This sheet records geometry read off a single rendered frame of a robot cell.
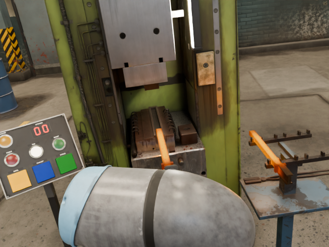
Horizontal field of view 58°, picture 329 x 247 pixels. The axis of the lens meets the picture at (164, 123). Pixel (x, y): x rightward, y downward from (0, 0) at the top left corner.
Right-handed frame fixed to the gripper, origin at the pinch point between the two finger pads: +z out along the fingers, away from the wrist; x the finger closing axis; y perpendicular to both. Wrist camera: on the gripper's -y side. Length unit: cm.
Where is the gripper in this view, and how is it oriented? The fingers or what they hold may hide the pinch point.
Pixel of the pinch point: (168, 168)
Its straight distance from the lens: 113.3
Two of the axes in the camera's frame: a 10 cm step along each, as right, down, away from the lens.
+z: -1.2, -4.2, 9.0
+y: 1.0, 9.0, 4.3
